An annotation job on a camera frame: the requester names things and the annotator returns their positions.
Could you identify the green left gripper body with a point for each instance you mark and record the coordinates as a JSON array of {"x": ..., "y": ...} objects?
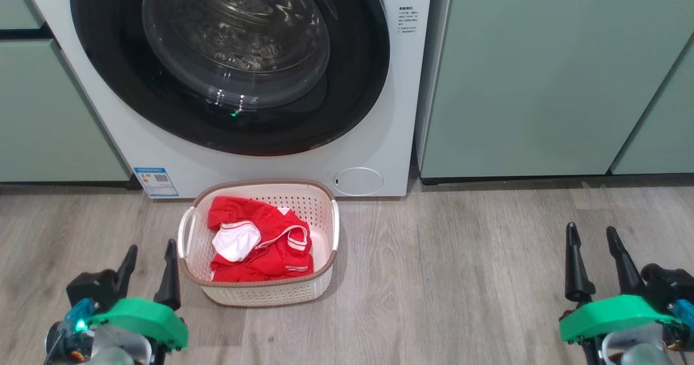
[{"x": 141, "y": 319}]

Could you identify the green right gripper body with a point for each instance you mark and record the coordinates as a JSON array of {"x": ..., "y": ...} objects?
[{"x": 612, "y": 316}]

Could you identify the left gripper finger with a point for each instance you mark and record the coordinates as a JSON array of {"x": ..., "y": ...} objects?
[
  {"x": 169, "y": 278},
  {"x": 128, "y": 270}
]

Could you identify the green cabinet drawer front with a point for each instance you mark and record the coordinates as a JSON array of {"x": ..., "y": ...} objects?
[{"x": 16, "y": 1}]

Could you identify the red and white garment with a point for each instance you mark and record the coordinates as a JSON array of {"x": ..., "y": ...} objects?
[{"x": 276, "y": 245}]

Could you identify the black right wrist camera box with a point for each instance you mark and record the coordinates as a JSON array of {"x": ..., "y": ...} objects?
[{"x": 669, "y": 283}]

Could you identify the white front-load washing machine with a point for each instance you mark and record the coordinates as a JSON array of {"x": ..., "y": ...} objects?
[{"x": 97, "y": 121}]

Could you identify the blue right wrist connector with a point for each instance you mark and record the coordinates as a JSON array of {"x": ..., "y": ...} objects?
[{"x": 684, "y": 313}]

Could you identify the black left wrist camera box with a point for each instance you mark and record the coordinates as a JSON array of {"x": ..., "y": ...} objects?
[{"x": 89, "y": 289}]

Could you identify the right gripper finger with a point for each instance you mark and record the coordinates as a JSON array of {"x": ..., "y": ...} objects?
[
  {"x": 576, "y": 267},
  {"x": 624, "y": 264}
]

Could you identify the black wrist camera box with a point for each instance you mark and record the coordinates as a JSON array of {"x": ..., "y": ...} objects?
[
  {"x": 89, "y": 289},
  {"x": 669, "y": 283}
]

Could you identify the dark washing machine door glass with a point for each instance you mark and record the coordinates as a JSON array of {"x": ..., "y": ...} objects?
[{"x": 103, "y": 56}]

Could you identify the tall green cabinet panel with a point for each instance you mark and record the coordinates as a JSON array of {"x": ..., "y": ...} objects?
[{"x": 531, "y": 77}]

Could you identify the round white filter cover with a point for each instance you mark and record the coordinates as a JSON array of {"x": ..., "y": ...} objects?
[{"x": 358, "y": 181}]

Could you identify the blue left wrist connector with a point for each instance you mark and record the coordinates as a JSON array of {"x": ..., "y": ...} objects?
[{"x": 80, "y": 316}]

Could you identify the cream perforated laundry basket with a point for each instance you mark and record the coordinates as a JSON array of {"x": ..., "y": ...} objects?
[{"x": 320, "y": 207}]

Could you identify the blue wrist connector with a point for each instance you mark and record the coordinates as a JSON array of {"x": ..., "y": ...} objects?
[
  {"x": 80, "y": 316},
  {"x": 684, "y": 313}
]

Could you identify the blue energy label sticker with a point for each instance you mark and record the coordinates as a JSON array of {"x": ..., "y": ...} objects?
[{"x": 156, "y": 181}]

